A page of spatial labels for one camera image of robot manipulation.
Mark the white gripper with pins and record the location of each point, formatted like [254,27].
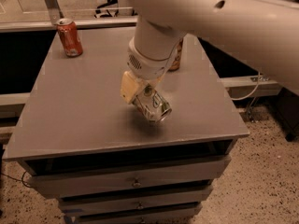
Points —
[146,66]

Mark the white green 7up can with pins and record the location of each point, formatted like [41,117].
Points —
[152,105]

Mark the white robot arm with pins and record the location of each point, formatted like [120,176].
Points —
[263,34]

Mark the gold LaCroix can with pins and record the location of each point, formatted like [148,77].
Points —
[176,63]

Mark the orange soda can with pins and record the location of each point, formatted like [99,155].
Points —
[68,33]

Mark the grey drawer cabinet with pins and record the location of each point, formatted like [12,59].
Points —
[82,145]

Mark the metal railing frame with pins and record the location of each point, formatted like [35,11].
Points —
[40,15]

